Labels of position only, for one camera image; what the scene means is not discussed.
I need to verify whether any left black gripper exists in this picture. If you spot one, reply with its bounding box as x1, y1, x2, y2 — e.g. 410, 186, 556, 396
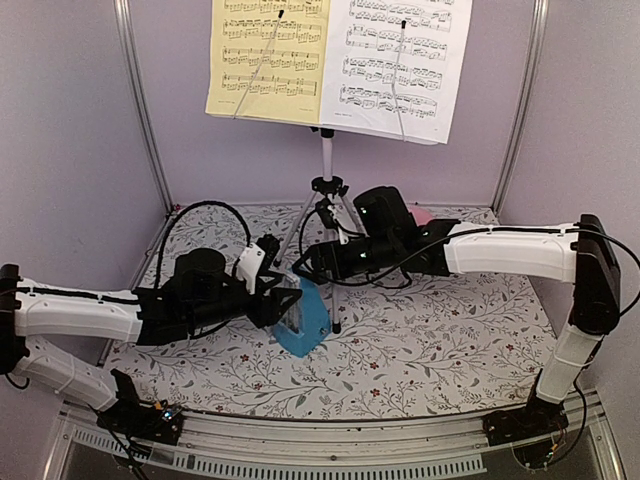
187, 272, 303, 331

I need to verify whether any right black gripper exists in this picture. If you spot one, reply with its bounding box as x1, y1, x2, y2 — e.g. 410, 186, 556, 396
292, 234, 399, 285

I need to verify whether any blue metronome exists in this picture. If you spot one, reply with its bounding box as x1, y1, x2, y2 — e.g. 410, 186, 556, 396
272, 271, 331, 358

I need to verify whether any lilac music stand with tripod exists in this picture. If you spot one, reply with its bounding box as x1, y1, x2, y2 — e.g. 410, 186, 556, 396
272, 112, 451, 334

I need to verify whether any yellow sheet music page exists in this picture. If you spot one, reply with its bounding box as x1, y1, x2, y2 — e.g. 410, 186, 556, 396
205, 0, 331, 127

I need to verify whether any white sheet music page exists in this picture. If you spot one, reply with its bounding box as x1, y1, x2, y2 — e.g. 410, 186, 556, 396
320, 0, 473, 145

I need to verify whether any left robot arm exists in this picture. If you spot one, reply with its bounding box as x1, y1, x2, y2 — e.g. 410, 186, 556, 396
1, 244, 303, 434

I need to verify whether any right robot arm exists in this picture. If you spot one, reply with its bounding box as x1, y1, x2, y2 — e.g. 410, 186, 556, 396
293, 186, 622, 436

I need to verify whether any pink plate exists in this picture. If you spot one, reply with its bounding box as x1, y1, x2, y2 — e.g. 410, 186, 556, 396
409, 205, 434, 227

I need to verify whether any floral table mat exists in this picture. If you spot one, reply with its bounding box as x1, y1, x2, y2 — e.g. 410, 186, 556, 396
99, 202, 569, 420

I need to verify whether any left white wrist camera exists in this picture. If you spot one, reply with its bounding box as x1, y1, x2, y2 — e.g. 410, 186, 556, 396
233, 234, 280, 295

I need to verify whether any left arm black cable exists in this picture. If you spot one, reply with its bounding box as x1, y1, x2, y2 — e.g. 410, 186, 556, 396
154, 200, 252, 291

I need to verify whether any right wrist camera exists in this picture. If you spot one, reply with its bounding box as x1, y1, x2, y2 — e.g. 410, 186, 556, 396
315, 198, 350, 245

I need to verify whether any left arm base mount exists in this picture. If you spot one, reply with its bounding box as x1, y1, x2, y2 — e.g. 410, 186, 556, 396
96, 369, 184, 446

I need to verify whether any front aluminium rail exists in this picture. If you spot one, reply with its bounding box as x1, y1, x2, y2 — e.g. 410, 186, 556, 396
44, 390, 630, 479

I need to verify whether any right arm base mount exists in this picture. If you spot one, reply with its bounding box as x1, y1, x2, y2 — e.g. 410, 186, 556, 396
482, 396, 569, 446

